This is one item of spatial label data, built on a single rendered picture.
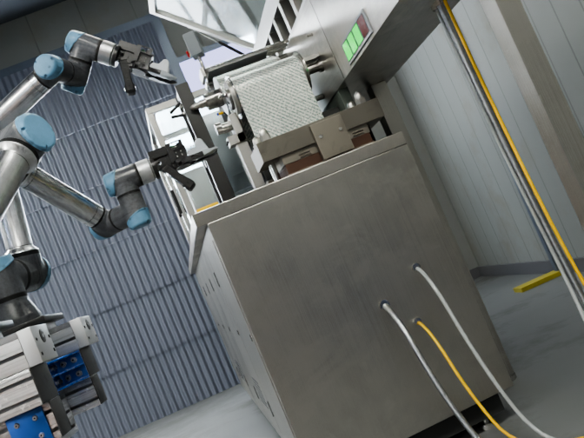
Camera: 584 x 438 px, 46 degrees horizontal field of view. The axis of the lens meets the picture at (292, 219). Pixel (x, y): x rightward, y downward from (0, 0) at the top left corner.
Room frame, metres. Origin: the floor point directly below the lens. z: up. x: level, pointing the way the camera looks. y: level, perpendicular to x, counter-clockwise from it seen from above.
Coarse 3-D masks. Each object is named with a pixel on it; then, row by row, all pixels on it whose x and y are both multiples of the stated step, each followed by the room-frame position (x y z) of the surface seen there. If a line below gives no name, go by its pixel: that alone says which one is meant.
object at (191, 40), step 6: (192, 30) 2.76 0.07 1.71; (186, 36) 2.76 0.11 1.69; (192, 36) 2.76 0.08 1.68; (186, 42) 2.76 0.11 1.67; (192, 42) 2.76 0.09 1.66; (198, 42) 2.78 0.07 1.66; (192, 48) 2.76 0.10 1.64; (198, 48) 2.76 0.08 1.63; (192, 54) 2.76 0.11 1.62; (198, 54) 2.77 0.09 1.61; (204, 54) 2.81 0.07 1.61
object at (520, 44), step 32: (480, 0) 1.58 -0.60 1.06; (512, 0) 1.53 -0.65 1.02; (512, 32) 1.53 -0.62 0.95; (512, 64) 1.57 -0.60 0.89; (544, 64) 1.54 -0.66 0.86; (384, 96) 2.42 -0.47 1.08; (544, 96) 1.53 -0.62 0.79; (384, 128) 2.45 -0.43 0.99; (544, 128) 1.56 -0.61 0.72; (576, 128) 1.54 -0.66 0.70; (416, 160) 2.42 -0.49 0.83; (576, 160) 1.53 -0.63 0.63; (576, 192) 1.55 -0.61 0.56; (448, 224) 2.42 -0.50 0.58
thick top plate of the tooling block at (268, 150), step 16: (352, 112) 2.05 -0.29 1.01; (368, 112) 2.05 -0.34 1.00; (304, 128) 2.02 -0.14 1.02; (352, 128) 2.04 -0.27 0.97; (256, 144) 1.99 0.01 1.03; (272, 144) 2.00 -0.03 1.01; (288, 144) 2.00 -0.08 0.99; (304, 144) 2.01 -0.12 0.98; (256, 160) 2.08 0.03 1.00; (272, 160) 2.01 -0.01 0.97
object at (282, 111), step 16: (272, 96) 2.21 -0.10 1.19; (288, 96) 2.22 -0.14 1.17; (304, 96) 2.23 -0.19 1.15; (256, 112) 2.20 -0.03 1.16; (272, 112) 2.20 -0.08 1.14; (288, 112) 2.21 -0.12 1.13; (304, 112) 2.22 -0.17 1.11; (320, 112) 2.23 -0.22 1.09; (256, 128) 2.19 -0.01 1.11; (272, 128) 2.20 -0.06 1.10; (288, 128) 2.21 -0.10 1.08
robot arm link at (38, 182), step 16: (32, 176) 1.95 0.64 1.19; (48, 176) 1.99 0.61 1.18; (32, 192) 1.98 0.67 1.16; (48, 192) 1.99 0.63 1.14; (64, 192) 2.02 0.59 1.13; (64, 208) 2.04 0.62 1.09; (80, 208) 2.06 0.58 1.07; (96, 208) 2.10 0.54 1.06; (96, 224) 2.12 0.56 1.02; (112, 224) 2.12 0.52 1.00
